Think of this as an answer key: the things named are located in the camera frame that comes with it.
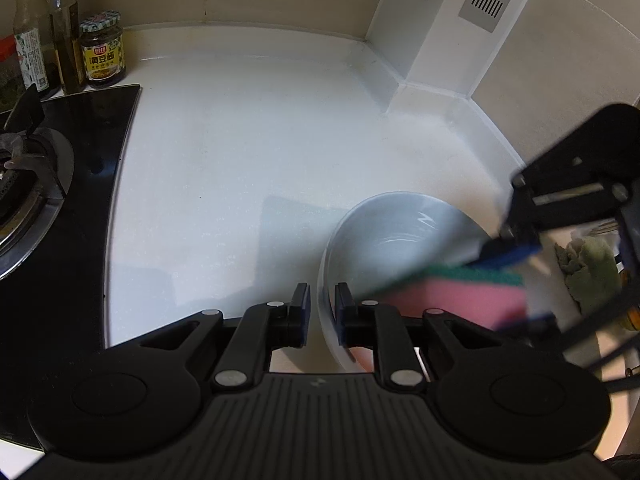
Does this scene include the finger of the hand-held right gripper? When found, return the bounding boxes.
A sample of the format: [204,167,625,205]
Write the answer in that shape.
[495,280,640,396]
[477,104,640,281]

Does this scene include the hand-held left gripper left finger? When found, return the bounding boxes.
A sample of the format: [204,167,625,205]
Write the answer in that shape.
[140,282,312,395]

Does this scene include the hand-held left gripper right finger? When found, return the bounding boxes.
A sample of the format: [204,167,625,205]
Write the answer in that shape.
[336,282,506,392]

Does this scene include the pink and green sponge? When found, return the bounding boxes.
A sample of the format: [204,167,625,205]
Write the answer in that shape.
[357,262,528,333]

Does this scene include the white bowl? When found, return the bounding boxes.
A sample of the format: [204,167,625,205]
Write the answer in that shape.
[317,190,501,375]

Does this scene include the green cloth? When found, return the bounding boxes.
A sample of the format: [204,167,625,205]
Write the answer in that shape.
[552,235,623,313]

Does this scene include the black glass gas stove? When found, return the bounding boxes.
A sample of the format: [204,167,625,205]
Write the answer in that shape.
[0,84,143,451]

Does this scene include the gas burner with pot support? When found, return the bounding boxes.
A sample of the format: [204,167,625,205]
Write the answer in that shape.
[0,82,76,281]

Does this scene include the sauce jar with patterned lid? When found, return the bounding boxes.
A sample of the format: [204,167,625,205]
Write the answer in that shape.
[80,11,127,88]

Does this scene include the dark oil bottle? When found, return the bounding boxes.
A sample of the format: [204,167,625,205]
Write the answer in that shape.
[49,0,87,95]

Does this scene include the clear bottle with green label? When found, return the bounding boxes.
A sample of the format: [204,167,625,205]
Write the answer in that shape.
[12,0,52,97]

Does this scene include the red topped packet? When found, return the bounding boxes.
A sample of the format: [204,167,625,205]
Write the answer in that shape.
[0,35,26,111]

